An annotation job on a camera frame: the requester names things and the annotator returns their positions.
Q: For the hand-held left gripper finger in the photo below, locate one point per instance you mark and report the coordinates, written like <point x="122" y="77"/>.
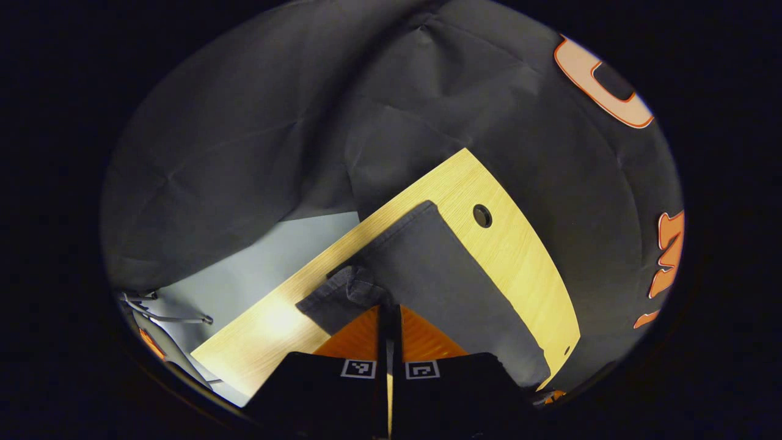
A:
<point x="397" y="391"/>
<point x="383" y="379"/>

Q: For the dark denim jeans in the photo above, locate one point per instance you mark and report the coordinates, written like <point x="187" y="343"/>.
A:
<point x="440" y="275"/>

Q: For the small orange object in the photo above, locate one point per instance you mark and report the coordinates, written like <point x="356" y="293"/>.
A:
<point x="151" y="343"/>

